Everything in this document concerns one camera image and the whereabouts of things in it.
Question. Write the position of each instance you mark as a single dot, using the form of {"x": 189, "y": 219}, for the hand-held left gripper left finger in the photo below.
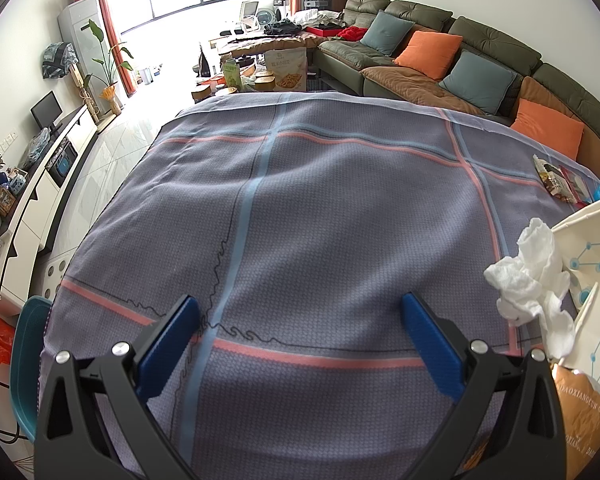
{"x": 170, "y": 345}

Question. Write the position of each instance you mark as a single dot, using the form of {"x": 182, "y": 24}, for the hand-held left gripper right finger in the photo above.
{"x": 430, "y": 345}

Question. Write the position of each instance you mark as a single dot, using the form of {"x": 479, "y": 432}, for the white paper bag blue print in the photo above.
{"x": 595, "y": 245}

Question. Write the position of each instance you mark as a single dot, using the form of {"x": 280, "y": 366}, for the crumpled white tissue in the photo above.
{"x": 535, "y": 270}

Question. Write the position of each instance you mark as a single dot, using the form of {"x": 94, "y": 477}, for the white board with round holes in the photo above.
{"x": 57, "y": 277}

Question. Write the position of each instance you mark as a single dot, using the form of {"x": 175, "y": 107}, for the teal plastic chair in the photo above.
{"x": 27, "y": 360}

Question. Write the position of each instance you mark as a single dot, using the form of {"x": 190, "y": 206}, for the brown paper bag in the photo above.
{"x": 585, "y": 420}

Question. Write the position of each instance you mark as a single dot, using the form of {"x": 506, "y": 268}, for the plaid grey tablecloth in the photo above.
{"x": 330, "y": 200}

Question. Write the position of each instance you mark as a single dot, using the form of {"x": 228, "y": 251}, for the white and black TV cabinet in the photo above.
{"x": 40, "y": 200}

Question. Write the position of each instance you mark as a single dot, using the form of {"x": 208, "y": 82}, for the brown and white snack packet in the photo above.
{"x": 551, "y": 175}

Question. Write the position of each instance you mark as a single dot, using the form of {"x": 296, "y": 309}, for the clear plastic wrapped bundle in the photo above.
{"x": 37, "y": 147}

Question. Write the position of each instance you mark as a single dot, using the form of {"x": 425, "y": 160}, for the orange cushion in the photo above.
{"x": 547, "y": 127}
{"x": 427, "y": 54}

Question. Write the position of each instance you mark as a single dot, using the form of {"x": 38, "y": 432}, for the brown sofa seat pad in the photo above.
{"x": 410, "y": 87}
{"x": 597, "y": 145}

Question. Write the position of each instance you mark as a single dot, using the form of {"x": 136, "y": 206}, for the black monitor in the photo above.
{"x": 47, "y": 110}

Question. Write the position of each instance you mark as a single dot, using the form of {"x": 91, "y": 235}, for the blue-grey cushion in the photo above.
{"x": 387, "y": 32}
{"x": 480, "y": 82}

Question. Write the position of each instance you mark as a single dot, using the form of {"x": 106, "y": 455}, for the white bucket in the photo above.
{"x": 147, "y": 76}

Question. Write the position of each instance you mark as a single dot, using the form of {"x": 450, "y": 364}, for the dark coffee table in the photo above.
{"x": 250, "y": 85}

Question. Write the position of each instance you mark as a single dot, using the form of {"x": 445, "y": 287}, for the green carton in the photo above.
{"x": 232, "y": 75}

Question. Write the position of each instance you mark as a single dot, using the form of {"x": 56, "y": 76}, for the tall green potted plant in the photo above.
{"x": 107, "y": 60}

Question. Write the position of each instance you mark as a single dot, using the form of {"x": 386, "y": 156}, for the beige cardboard snack box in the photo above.
{"x": 286, "y": 70}

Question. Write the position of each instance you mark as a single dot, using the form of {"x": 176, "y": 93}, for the covered standing fan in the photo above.
{"x": 57, "y": 60}

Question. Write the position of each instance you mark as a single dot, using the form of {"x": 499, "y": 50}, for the olive green sofa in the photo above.
{"x": 480, "y": 35}

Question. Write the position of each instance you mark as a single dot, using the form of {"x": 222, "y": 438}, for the red clothing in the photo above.
{"x": 352, "y": 34}

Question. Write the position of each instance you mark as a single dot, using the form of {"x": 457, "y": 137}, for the white standing air conditioner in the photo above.
{"x": 82, "y": 35}

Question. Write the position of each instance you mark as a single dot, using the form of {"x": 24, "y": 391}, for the dark clothes pile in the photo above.
{"x": 282, "y": 27}

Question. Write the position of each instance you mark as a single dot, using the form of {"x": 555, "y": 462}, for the white clothing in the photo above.
{"x": 317, "y": 17}

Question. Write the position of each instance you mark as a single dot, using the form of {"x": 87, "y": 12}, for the wooden picture frame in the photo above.
{"x": 2, "y": 197}

